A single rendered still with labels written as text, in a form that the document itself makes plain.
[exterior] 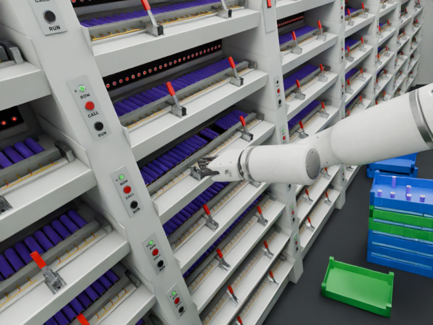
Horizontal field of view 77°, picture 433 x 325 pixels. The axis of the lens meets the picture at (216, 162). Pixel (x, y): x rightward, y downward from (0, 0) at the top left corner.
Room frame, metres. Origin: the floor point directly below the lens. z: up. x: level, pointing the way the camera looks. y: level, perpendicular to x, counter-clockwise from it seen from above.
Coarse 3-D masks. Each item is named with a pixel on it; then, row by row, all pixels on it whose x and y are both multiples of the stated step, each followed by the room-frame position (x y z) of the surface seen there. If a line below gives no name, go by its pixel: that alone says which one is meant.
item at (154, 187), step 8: (248, 120) 0.99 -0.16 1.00; (232, 128) 0.93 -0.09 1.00; (240, 128) 0.96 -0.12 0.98; (224, 136) 0.88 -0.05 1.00; (208, 144) 0.84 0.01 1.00; (216, 144) 0.85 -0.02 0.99; (224, 144) 0.86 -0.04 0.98; (200, 152) 0.80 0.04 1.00; (208, 152) 0.82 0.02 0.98; (192, 160) 0.76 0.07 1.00; (176, 168) 0.73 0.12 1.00; (184, 168) 0.74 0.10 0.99; (168, 176) 0.70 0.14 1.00; (176, 176) 0.71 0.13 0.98; (152, 184) 0.67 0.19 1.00; (160, 184) 0.67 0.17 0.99; (152, 192) 0.65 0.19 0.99
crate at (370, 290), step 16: (336, 272) 1.00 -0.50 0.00; (352, 272) 0.98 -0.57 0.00; (368, 272) 0.93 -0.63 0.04; (336, 288) 0.91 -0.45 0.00; (352, 288) 0.89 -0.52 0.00; (368, 288) 0.87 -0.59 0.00; (384, 288) 0.85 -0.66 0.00; (352, 304) 0.81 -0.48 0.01; (368, 304) 0.77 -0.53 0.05; (384, 304) 0.77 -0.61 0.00
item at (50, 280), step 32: (32, 224) 0.55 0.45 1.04; (64, 224) 0.56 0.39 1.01; (96, 224) 0.54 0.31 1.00; (0, 256) 0.48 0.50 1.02; (32, 256) 0.43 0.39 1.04; (64, 256) 0.49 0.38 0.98; (96, 256) 0.48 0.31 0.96; (0, 288) 0.41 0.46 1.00; (32, 288) 0.42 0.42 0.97; (64, 288) 0.42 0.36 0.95; (0, 320) 0.37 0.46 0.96; (32, 320) 0.37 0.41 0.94
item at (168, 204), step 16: (256, 112) 1.03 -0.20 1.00; (272, 112) 1.00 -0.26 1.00; (256, 128) 0.97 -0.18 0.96; (272, 128) 0.99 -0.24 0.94; (240, 144) 0.87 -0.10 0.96; (256, 144) 0.92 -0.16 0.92; (208, 176) 0.72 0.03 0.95; (176, 192) 0.66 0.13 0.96; (192, 192) 0.67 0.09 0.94; (160, 208) 0.61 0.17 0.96; (176, 208) 0.63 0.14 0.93
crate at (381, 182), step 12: (384, 180) 1.15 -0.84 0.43; (396, 180) 1.11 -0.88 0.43; (408, 180) 1.08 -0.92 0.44; (420, 180) 1.05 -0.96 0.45; (432, 180) 1.02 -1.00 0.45; (372, 192) 1.02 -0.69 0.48; (384, 192) 1.08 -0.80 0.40; (396, 192) 1.06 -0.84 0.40; (420, 192) 1.02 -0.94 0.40; (432, 192) 1.00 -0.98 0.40; (372, 204) 1.02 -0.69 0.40; (384, 204) 0.99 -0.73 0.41; (396, 204) 0.96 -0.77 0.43; (408, 204) 0.93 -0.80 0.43; (420, 204) 0.90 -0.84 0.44; (432, 204) 0.87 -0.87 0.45
